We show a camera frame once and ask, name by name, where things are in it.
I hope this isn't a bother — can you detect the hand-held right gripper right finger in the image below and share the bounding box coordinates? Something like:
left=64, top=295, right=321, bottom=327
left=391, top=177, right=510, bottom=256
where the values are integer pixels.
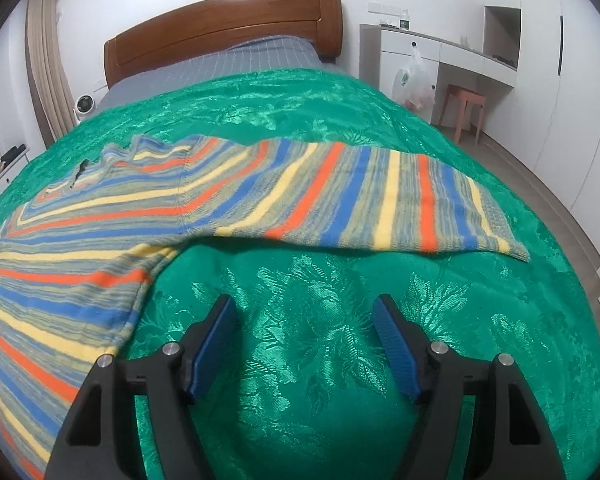
left=371, top=294, right=567, bottom=480

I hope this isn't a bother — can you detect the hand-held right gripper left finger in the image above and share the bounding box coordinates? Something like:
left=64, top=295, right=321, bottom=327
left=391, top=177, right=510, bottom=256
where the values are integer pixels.
left=45, top=294, right=238, bottom=480

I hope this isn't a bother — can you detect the striped knit sweater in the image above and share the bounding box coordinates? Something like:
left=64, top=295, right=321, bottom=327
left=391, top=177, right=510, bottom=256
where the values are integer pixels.
left=0, top=132, right=531, bottom=471

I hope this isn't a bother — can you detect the white shelf with clothes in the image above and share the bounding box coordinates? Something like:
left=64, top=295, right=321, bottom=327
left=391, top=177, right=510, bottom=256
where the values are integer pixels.
left=0, top=144, right=31, bottom=198

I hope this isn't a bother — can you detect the green patterned blanket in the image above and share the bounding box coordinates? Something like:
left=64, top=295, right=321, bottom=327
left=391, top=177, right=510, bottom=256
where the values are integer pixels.
left=0, top=67, right=600, bottom=480

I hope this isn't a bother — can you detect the pink stool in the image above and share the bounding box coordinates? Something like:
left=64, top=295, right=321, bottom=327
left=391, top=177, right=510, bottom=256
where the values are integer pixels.
left=437, top=84, right=486, bottom=143

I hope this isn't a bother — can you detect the white plastic bag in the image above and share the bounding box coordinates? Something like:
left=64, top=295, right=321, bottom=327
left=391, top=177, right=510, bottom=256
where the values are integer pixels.
left=391, top=45, right=437, bottom=113

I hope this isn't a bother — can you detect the small white fan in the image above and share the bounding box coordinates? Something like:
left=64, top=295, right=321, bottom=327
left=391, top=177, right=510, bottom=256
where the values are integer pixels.
left=72, top=94, right=101, bottom=128

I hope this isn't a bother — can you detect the grey striped pillow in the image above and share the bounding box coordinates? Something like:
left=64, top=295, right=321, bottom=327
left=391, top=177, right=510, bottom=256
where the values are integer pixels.
left=97, top=35, right=331, bottom=111

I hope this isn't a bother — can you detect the white wardrobe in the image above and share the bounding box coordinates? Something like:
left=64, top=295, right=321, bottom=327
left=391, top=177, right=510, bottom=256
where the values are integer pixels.
left=482, top=0, right=600, bottom=306

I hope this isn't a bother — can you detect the white built-in desk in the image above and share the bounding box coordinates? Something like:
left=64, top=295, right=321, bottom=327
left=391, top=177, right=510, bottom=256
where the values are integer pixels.
left=359, top=22, right=521, bottom=126

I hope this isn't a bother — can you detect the wooden bed headboard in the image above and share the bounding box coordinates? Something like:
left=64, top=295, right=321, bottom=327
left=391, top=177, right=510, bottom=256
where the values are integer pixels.
left=103, top=0, right=343, bottom=88

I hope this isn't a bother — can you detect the beige curtain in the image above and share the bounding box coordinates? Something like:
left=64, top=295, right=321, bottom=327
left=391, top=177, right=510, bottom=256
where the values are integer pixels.
left=25, top=0, right=78, bottom=141

